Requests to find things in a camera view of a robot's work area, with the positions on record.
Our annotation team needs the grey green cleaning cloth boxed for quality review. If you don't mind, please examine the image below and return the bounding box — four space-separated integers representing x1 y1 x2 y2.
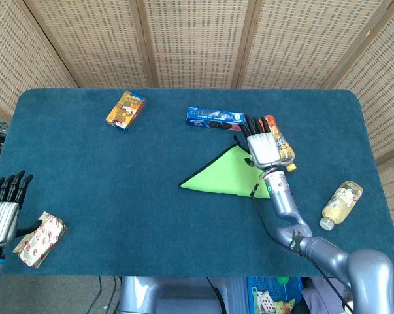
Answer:
178 135 271 200

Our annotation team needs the playing cards pack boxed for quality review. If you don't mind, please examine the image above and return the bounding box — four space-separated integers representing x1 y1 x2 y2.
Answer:
255 289 276 313

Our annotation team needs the blue carpet table cover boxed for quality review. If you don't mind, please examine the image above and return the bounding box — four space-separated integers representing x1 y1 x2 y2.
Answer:
0 88 394 277

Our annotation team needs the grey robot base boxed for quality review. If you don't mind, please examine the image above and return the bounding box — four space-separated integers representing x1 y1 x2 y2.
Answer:
118 276 250 314

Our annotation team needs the red white patterned snack packet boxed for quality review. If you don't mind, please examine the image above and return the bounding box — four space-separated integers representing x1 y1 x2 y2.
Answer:
12 211 69 270

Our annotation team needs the blue cookie box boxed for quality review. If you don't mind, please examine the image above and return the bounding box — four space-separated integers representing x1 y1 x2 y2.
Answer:
186 106 246 134

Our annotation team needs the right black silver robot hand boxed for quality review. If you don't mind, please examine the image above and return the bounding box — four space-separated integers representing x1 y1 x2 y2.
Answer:
238 114 282 170

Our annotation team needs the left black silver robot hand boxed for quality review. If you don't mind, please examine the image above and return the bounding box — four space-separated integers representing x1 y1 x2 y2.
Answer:
0 169 43 249

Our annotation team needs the orange yellow carton box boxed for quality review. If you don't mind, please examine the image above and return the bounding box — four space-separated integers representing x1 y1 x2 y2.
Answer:
105 90 147 133

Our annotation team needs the pale yellow drink bottle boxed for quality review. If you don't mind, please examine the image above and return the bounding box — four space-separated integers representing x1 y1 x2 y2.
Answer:
319 180 364 232

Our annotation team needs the purple cloth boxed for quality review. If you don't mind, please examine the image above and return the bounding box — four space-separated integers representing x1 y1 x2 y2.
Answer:
303 277 348 313

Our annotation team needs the orange label drink bottle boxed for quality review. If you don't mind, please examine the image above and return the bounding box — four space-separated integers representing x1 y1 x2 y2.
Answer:
263 114 298 173

